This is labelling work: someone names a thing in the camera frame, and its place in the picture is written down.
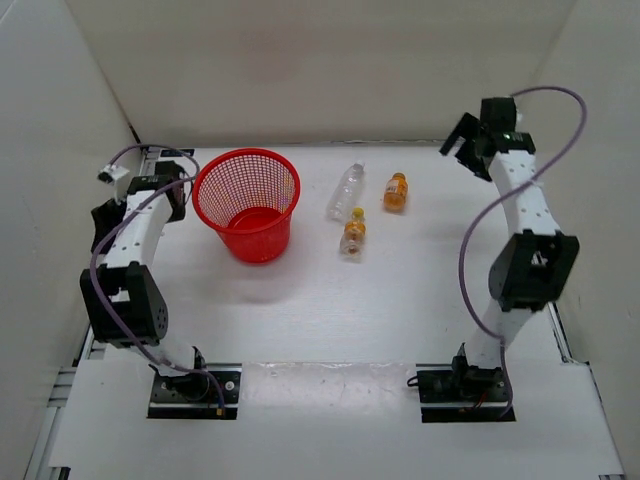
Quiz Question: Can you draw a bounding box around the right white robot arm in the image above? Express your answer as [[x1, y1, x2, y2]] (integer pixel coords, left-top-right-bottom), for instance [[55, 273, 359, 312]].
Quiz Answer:
[[440, 97, 580, 404]]

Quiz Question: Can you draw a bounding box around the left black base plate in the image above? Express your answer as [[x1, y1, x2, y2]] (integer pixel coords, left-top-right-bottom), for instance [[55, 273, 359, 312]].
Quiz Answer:
[[147, 364, 243, 420]]

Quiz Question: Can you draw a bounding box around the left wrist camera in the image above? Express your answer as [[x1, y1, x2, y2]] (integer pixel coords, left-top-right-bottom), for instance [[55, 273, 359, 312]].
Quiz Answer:
[[97, 164, 130, 186]]

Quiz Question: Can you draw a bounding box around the red mesh plastic bin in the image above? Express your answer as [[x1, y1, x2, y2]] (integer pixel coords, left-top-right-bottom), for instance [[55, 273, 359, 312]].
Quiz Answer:
[[192, 148, 301, 264]]

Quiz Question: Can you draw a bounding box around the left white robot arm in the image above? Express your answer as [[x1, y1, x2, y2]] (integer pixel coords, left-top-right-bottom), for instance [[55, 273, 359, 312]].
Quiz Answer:
[[80, 160, 220, 402]]

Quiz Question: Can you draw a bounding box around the clear bottle yellow cap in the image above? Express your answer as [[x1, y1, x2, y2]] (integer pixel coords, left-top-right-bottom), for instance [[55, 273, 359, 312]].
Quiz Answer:
[[340, 207, 366, 259]]

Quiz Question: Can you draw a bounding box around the clear plastic bottle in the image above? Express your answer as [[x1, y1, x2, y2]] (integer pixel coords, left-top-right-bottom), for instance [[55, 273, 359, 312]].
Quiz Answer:
[[326, 162, 365, 221]]

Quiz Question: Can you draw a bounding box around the orange juice bottle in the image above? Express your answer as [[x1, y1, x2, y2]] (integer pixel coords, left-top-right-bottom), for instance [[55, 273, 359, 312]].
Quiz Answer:
[[383, 172, 408, 212]]

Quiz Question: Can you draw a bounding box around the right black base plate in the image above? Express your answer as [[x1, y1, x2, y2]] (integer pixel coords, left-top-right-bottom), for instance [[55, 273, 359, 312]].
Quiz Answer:
[[406, 363, 516, 424]]

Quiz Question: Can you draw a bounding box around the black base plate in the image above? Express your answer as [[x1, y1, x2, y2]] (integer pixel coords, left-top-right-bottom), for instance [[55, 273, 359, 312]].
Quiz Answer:
[[406, 363, 516, 424], [147, 364, 243, 420]]

